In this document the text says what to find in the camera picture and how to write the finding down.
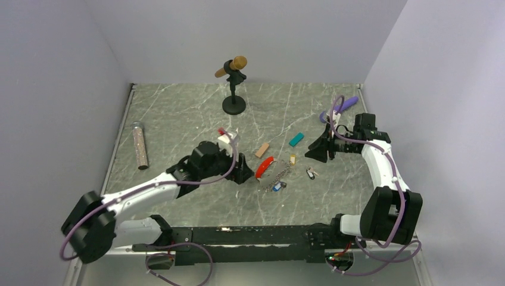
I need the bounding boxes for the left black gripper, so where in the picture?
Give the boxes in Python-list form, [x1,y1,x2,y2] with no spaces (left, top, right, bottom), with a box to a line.
[200,144,254,184]

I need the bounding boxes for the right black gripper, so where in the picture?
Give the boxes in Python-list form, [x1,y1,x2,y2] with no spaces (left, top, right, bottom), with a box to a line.
[305,123,359,163]

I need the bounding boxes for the red carabiner keyring with chain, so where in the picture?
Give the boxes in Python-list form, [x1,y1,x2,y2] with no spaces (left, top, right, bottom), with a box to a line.
[254,156,294,192]

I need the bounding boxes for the black tagged key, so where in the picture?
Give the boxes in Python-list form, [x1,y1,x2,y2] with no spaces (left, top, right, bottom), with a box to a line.
[306,167,319,180]

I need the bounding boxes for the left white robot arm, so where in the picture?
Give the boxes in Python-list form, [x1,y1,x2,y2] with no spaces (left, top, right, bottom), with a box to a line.
[59,141,254,264]

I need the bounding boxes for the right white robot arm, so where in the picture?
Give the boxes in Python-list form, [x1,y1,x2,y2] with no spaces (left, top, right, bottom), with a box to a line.
[305,113,423,248]

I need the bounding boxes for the teal block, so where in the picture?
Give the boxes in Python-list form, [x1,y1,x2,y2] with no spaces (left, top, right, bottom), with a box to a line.
[288,132,304,147]

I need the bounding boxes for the peach block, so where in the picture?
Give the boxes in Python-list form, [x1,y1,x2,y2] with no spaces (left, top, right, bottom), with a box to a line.
[255,142,270,158]

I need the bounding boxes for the black microphone stand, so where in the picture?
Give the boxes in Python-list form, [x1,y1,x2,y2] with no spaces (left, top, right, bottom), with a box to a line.
[222,60,247,115]

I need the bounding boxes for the glitter tube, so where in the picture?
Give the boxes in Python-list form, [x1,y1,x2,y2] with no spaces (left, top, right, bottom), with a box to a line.
[131,121,149,170]

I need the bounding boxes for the brown microphone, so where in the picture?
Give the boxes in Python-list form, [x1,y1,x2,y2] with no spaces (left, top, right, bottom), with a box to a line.
[214,55,248,78]

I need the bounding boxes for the purple cylinder handle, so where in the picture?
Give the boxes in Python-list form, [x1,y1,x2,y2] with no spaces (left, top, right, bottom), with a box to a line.
[319,96,359,123]

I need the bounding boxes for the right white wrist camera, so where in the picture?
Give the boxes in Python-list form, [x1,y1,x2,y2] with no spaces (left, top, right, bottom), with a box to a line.
[327,110,341,126]

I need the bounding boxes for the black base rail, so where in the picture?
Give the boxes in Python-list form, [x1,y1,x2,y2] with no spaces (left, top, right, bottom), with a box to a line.
[132,223,357,266]

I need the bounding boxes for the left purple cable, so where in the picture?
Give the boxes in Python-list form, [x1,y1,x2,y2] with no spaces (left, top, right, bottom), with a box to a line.
[59,130,239,262]

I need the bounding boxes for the purple cable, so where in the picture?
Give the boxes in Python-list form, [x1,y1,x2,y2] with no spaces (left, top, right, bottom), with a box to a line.
[59,130,239,262]
[329,95,423,277]

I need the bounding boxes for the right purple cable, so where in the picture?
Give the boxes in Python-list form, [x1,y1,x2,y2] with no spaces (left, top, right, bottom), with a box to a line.
[329,95,423,277]

